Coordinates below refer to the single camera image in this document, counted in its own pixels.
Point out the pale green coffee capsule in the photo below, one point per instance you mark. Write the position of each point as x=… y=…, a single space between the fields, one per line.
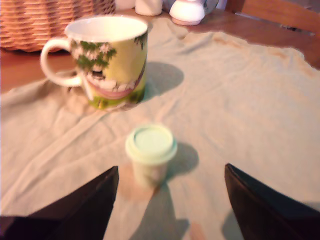
x=151 y=150

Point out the pale green table cloth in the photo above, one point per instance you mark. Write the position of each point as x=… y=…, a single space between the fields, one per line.
x=237 y=105

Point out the yellow green printed mug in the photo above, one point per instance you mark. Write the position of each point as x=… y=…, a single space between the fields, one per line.
x=120 y=62

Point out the wooden chair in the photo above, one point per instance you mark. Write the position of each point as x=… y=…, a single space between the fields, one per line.
x=275 y=15

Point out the white metal bottle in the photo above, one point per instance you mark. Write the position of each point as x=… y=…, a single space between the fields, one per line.
x=148 y=7

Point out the small white round camera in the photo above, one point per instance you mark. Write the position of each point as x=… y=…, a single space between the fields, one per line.
x=186 y=12

